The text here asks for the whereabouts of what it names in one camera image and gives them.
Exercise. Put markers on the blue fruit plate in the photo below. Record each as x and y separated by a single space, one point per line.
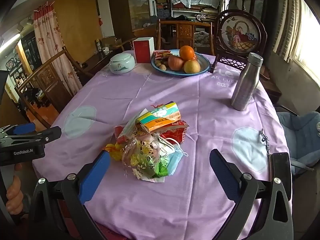
203 61

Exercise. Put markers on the floral pink curtain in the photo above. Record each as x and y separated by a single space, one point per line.
47 40

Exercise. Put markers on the small red packet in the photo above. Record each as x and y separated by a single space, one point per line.
121 136

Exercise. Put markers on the striped tissue packet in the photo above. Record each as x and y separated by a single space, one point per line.
160 120

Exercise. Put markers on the wooden armchair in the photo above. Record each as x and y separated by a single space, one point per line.
185 31

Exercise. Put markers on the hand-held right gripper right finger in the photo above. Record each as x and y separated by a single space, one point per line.
225 177

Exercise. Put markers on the walnut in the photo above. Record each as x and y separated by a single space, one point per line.
158 62
163 68

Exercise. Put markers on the yellow apple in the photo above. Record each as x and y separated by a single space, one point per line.
192 67

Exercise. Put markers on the round embroidered table screen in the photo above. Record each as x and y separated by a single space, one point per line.
238 35

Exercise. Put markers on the blue cushioned chair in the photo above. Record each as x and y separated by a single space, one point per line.
300 135

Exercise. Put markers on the stainless steel bottle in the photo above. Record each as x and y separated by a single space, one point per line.
243 85

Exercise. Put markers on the red snack packet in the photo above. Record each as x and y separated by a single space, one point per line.
161 54

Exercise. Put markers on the blue face mask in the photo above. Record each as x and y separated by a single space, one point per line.
175 160

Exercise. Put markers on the carved wooden chair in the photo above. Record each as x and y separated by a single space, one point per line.
50 80

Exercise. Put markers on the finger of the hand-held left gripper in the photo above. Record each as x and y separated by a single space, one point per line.
22 128
50 133

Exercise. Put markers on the person's left hand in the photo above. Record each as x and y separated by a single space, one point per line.
15 195

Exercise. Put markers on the red checked snack wrapper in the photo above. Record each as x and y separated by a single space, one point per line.
178 130

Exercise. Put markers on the white plastic wrapper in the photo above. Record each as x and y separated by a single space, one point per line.
133 125

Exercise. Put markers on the dark wooden side desk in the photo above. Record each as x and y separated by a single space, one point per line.
100 60

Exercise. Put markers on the red apple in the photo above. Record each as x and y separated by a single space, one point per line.
175 63

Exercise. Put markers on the green packet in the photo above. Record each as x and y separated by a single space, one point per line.
161 170

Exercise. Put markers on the glass door cabinet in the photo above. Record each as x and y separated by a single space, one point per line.
136 2

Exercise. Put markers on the yellow wrapper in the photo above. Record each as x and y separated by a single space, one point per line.
113 151

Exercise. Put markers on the orange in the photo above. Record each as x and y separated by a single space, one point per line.
186 52

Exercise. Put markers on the cluttered storage shelves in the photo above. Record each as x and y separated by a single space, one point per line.
190 7

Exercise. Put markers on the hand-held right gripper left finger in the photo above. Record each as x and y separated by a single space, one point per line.
95 177

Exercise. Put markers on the red box with white top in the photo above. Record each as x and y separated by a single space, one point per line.
142 52

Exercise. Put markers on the floral clear plastic bag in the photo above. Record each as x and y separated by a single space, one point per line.
142 155

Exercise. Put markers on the white ceramic lidded jar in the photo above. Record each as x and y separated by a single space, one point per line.
122 65

